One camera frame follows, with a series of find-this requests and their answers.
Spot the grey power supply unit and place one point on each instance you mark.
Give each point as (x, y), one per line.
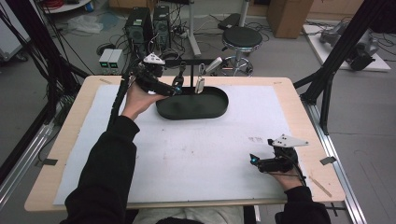
(105, 59)
(115, 60)

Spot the white desk leg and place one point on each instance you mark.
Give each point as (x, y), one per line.
(193, 31)

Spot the white board with equipment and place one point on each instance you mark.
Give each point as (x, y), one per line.
(351, 46)

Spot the brown cardboard box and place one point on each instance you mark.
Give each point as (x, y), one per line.
(289, 17)

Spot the slim black computer tower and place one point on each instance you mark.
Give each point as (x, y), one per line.
(162, 26)

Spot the flat black case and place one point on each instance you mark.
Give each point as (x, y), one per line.
(229, 21)

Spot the person's right hand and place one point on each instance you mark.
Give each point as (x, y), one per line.
(289, 180)

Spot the person's left hand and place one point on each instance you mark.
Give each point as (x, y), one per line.
(138, 101)

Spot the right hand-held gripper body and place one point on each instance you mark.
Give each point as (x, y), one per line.
(280, 161)

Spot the black tape piece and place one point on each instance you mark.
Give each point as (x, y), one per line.
(49, 162)

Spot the black metal frame strut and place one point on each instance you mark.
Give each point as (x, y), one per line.
(339, 49)
(37, 46)

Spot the white plastic bag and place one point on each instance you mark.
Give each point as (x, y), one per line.
(85, 24)

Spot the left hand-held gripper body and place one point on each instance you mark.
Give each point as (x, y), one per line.
(149, 76)

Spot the white table mat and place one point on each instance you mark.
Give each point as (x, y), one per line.
(211, 149)

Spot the grey tape piece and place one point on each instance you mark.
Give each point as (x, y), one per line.
(328, 160)

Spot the black round stool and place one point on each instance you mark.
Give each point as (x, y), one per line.
(242, 39)

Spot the aluminium rail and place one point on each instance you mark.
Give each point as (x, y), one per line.
(21, 161)
(336, 168)

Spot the black key rack with tray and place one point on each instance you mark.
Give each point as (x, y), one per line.
(199, 105)

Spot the large black computer tower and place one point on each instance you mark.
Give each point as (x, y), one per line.
(138, 31)

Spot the person's lap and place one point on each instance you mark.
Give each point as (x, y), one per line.
(193, 216)

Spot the thin wooden stick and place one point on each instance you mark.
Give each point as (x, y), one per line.
(320, 186)

